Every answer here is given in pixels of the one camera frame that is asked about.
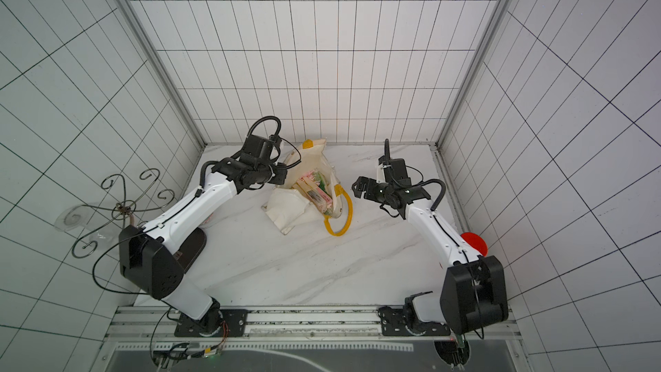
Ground black wire ornament stand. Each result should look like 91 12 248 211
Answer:
54 167 176 260

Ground red plastic goblet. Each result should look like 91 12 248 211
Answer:
461 232 488 257

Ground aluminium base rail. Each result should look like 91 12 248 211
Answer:
105 306 523 351

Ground cream tote bag yellow handles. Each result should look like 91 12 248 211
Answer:
263 139 354 237

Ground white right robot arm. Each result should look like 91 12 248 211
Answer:
351 155 509 337

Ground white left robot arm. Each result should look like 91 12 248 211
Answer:
118 134 287 325

